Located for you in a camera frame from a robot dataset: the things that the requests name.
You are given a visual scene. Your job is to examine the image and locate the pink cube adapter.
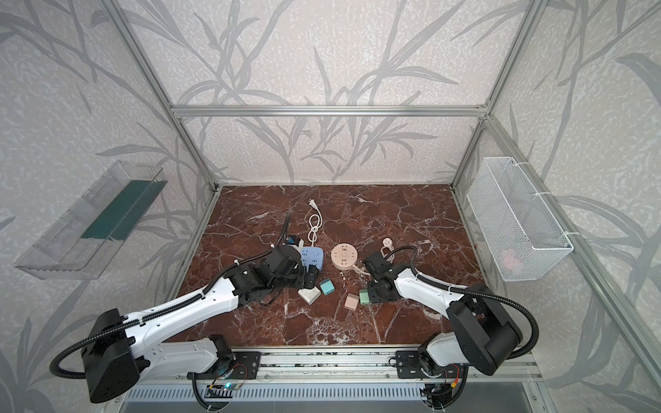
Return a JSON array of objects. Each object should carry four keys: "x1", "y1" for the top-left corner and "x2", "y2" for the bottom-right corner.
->
[{"x1": 344, "y1": 294, "x2": 360, "y2": 311}]

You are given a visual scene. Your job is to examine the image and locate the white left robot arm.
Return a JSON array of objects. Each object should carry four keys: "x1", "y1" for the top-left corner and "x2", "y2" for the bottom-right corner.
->
[{"x1": 81, "y1": 244, "x2": 323, "y2": 404}]

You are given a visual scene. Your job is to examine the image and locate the pink round power strip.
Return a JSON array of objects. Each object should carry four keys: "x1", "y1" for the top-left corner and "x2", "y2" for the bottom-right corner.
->
[{"x1": 330, "y1": 243, "x2": 358, "y2": 271}]

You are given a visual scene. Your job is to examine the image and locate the light green cube adapter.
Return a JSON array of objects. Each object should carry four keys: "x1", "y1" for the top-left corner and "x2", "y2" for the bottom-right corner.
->
[{"x1": 359, "y1": 289, "x2": 371, "y2": 306}]

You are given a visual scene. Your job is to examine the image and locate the teal cube adapter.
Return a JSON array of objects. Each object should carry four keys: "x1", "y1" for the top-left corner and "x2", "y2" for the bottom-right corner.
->
[{"x1": 319, "y1": 279, "x2": 335, "y2": 295}]

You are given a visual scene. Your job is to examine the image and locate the aluminium front rail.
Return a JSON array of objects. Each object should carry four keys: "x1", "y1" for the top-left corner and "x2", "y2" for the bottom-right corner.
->
[{"x1": 142, "y1": 345, "x2": 543, "y2": 385}]

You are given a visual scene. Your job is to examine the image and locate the blue square power strip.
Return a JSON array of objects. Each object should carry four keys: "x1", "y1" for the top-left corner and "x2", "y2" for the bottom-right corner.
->
[{"x1": 301, "y1": 246, "x2": 324, "y2": 271}]

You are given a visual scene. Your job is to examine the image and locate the clear plastic wall tray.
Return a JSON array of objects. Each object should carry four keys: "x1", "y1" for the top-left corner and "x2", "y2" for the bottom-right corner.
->
[{"x1": 15, "y1": 161, "x2": 168, "y2": 280}]

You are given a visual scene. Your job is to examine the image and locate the white cube adapter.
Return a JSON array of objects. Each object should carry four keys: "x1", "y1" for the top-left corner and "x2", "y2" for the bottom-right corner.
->
[{"x1": 298, "y1": 287, "x2": 322, "y2": 306}]

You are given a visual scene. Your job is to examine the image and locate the white wire mesh basket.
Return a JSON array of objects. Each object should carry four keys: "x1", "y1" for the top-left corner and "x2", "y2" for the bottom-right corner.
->
[{"x1": 468, "y1": 157, "x2": 574, "y2": 282}]

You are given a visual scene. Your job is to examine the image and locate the white cable of blue strip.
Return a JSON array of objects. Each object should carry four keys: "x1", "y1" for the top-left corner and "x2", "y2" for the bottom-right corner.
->
[{"x1": 306, "y1": 208, "x2": 324, "y2": 248}]

